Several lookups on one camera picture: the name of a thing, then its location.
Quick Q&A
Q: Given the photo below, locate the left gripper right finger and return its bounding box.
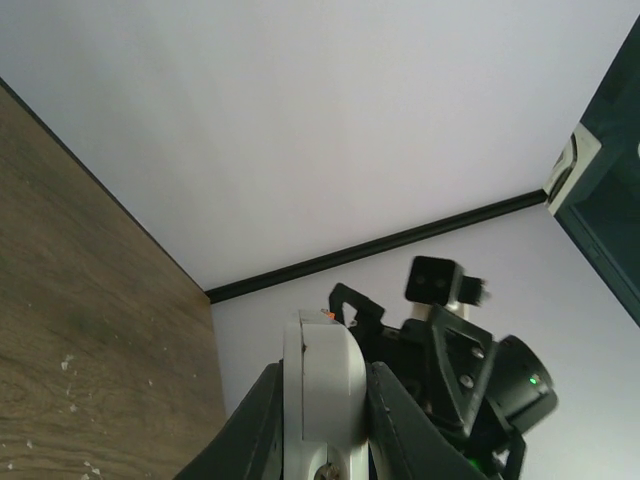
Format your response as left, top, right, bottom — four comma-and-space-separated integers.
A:
367, 362, 485, 480

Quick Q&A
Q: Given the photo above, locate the white remote control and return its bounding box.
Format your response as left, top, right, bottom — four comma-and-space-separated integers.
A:
283, 310, 369, 479

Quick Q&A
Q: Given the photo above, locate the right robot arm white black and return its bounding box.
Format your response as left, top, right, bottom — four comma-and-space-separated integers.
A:
329, 273, 558, 479

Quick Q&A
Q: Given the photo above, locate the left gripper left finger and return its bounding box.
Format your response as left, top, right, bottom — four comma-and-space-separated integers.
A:
176, 362, 284, 480

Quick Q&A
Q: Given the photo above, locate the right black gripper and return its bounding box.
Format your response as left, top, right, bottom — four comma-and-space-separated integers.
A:
328, 283, 496, 435

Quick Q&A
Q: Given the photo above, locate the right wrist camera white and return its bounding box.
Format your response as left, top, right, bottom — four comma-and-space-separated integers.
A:
403, 256, 490, 327

